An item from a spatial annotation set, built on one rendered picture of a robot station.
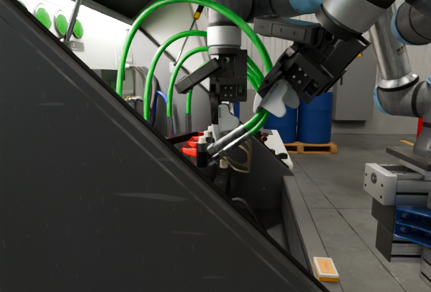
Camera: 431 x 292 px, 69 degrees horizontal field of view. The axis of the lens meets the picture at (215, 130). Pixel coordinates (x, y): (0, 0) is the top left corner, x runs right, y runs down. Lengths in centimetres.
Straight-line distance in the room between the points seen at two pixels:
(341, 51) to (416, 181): 66
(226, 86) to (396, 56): 59
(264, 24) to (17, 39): 34
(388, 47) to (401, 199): 44
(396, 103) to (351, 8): 74
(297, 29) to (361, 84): 695
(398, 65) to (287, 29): 66
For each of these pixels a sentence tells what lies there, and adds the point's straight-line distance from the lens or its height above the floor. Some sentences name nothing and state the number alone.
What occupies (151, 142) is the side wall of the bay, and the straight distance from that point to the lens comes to 40.
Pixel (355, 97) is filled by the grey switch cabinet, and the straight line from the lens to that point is 740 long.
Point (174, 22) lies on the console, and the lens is 111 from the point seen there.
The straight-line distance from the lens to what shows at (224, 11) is 62.
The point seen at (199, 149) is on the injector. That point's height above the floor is 110.
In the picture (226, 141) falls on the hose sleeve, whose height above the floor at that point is 115.
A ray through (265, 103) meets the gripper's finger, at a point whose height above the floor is 122.
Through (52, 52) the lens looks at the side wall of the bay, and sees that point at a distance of 44.
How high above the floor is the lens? 127
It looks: 10 degrees down
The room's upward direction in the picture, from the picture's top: straight up
